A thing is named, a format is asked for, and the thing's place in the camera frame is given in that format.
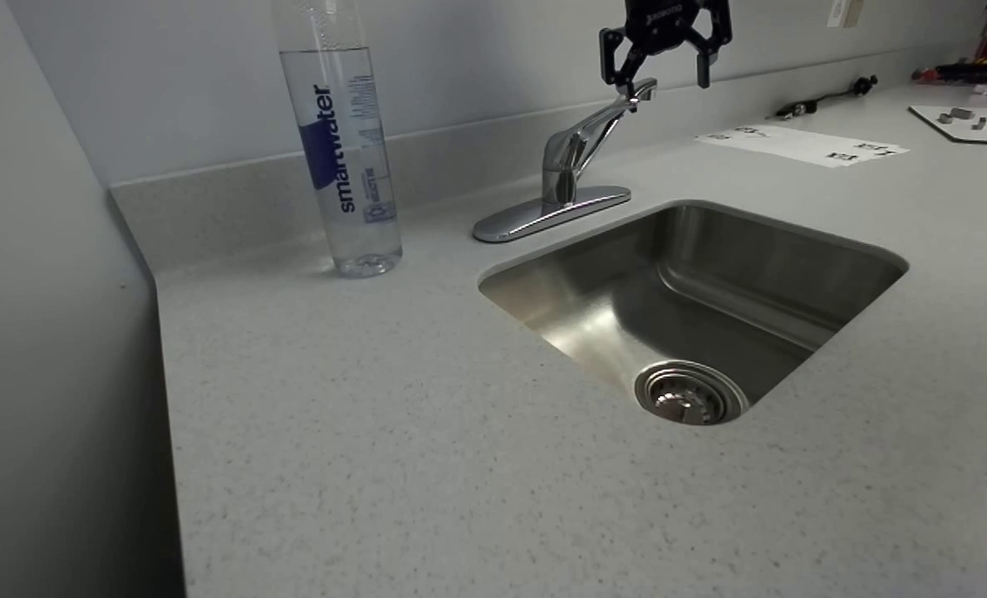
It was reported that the stainless steel sink basin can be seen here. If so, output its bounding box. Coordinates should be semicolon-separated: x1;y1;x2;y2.
477;199;909;419

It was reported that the clear smartwater bottle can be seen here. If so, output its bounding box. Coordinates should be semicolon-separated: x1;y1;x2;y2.
269;0;402;279

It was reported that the chrome sink faucet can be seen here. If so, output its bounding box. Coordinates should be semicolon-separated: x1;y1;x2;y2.
472;81;654;246

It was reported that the black tool on counter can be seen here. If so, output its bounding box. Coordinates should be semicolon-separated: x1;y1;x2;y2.
769;75;881;121

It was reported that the white paper sheet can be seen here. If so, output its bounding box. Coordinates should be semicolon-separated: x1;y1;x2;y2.
708;123;902;168

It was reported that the white wall outlet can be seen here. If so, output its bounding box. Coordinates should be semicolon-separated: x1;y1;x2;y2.
828;0;865;26

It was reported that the metal sink drain strainer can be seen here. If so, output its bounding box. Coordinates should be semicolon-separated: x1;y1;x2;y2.
634;360;751;426

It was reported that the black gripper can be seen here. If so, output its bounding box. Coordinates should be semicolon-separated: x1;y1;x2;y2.
597;0;735;93

